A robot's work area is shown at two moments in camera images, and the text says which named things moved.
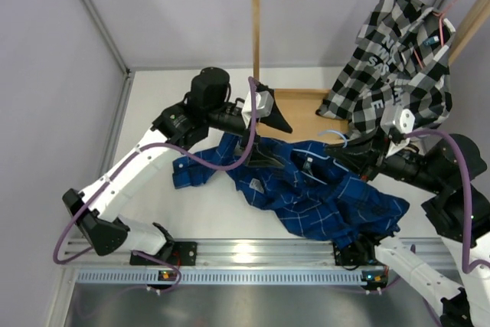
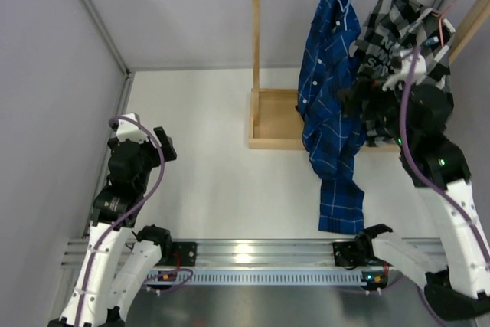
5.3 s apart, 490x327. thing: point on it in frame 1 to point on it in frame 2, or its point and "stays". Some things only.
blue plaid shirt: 311,188 to 329,107
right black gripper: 354,156 to 369,90
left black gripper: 275,119 to 169,151
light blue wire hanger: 335,132 to 350,0
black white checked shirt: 399,62 stays
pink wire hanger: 440,14 stays
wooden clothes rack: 301,103 stays
